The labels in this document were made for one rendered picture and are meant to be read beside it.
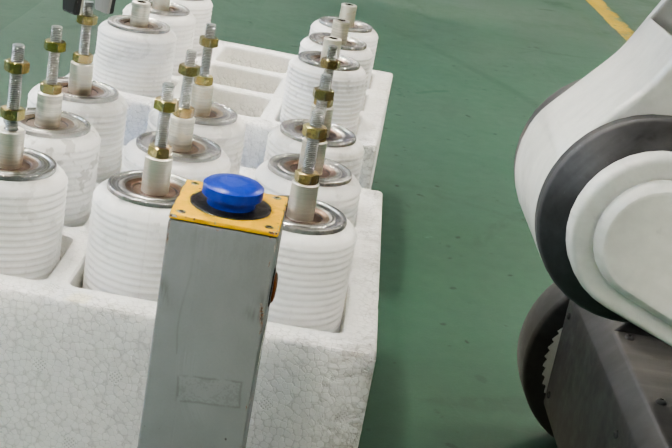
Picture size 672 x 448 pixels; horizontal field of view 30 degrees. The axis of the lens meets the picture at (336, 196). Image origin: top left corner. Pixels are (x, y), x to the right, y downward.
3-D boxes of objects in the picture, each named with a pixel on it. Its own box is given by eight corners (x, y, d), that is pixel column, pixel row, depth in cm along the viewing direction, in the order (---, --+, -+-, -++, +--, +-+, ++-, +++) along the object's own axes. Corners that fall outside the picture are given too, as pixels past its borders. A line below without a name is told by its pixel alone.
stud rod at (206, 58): (194, 97, 122) (205, 21, 120) (204, 98, 122) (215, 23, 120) (196, 100, 121) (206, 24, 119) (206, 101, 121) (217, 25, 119)
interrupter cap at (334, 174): (358, 193, 109) (359, 186, 108) (273, 185, 107) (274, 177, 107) (342, 164, 116) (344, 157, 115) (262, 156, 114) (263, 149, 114)
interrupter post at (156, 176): (175, 196, 100) (180, 158, 99) (154, 201, 98) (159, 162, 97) (154, 186, 102) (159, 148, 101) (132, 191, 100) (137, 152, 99)
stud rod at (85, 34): (78, 75, 122) (86, -1, 120) (87, 77, 122) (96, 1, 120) (73, 77, 121) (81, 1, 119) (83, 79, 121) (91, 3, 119)
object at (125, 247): (208, 397, 107) (239, 200, 101) (126, 432, 100) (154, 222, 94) (130, 352, 112) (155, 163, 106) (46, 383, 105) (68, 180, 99)
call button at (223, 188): (263, 206, 84) (267, 178, 83) (256, 227, 80) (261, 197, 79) (204, 196, 84) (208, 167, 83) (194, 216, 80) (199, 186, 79)
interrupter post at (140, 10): (150, 28, 154) (153, 1, 153) (145, 32, 152) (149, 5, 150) (131, 24, 154) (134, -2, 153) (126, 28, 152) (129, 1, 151)
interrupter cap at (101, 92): (126, 92, 126) (127, 86, 125) (105, 111, 118) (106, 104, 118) (53, 78, 126) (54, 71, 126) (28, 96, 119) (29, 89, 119)
